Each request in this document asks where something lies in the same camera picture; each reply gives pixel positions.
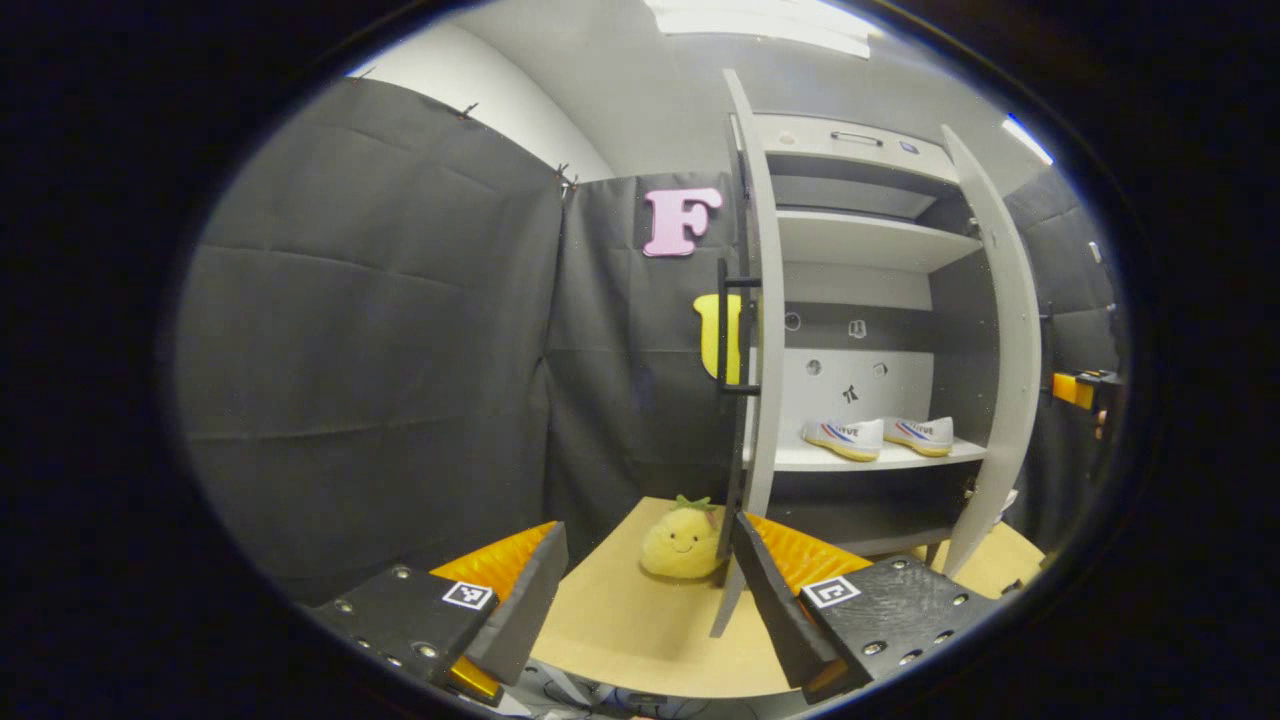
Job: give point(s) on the white canvas shoe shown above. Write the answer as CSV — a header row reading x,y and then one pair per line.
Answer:
x,y
920,435
845,440

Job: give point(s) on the yellow plush toy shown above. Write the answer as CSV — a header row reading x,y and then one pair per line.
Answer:
x,y
680,545

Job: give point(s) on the grey cabinet door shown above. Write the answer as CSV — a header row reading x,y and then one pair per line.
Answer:
x,y
768,300
1015,350

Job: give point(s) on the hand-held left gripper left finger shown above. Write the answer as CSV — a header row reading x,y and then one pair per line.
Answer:
x,y
525,600

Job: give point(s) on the black backdrop cloth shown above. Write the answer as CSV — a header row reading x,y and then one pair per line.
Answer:
x,y
380,330

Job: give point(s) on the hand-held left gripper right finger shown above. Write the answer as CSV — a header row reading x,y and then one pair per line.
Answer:
x,y
775,610

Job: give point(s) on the small ceiling light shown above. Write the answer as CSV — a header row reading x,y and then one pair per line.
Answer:
x,y
1028,140

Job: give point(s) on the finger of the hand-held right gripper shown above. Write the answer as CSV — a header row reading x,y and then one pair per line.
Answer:
x,y
1070,390

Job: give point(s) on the large ceiling light panel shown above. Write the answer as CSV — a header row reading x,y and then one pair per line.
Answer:
x,y
770,22

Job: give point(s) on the grey shoe cabinet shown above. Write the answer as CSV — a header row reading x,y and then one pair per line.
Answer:
x,y
860,240

